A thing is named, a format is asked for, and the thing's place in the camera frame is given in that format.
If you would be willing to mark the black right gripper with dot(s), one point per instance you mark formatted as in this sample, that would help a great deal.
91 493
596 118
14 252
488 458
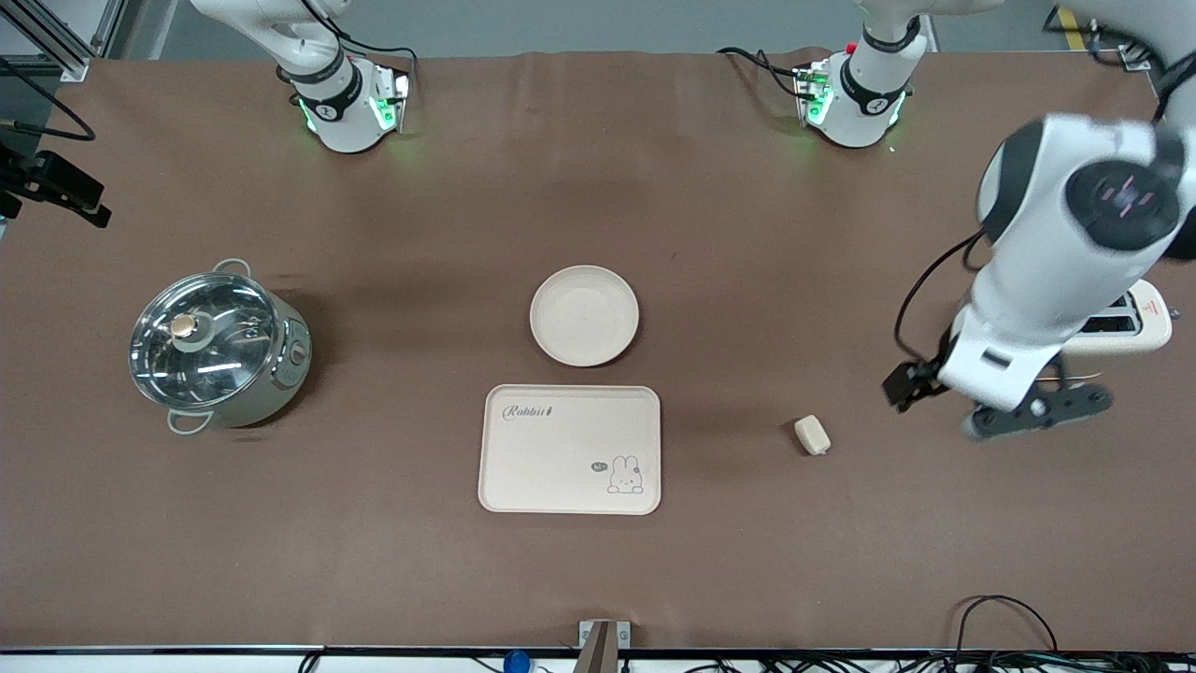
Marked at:
58 180

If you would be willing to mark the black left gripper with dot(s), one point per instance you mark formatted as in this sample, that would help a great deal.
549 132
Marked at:
909 383

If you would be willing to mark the pale steamed bun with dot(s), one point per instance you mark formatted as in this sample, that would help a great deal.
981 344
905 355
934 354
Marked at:
812 435

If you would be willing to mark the cream round plate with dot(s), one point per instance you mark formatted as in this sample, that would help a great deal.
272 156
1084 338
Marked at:
584 318

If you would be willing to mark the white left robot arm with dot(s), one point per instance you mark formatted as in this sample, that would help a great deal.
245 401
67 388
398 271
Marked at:
1037 280

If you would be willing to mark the glass pot lid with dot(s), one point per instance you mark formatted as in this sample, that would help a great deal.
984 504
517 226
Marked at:
206 341

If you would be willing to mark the brown table mat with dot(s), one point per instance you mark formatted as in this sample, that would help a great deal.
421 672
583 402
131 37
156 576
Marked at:
747 561

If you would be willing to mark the cream two-slot toaster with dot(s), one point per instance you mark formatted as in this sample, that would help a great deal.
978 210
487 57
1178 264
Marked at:
1154 327

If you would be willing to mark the steel pot with glass lid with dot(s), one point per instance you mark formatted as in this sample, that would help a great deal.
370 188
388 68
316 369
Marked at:
280 383

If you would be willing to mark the left base control board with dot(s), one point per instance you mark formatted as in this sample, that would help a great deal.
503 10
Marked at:
813 93

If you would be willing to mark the base control board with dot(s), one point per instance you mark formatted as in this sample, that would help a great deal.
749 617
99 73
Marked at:
813 93
391 98

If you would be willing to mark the right base control board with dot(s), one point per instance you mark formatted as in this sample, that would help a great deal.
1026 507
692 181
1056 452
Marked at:
391 98

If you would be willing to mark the cream rabbit print tray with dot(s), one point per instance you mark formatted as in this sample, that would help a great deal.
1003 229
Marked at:
542 467

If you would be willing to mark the small blue knob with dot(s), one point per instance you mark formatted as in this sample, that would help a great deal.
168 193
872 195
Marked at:
516 663

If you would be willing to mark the aluminium frame profile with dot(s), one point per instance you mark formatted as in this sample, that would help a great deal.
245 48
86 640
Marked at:
56 42

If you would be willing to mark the grey metal camera bracket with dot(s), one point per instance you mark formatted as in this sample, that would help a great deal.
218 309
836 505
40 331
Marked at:
603 640

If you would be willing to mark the small aluminium corner bracket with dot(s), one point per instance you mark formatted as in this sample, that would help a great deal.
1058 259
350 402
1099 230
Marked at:
1135 58

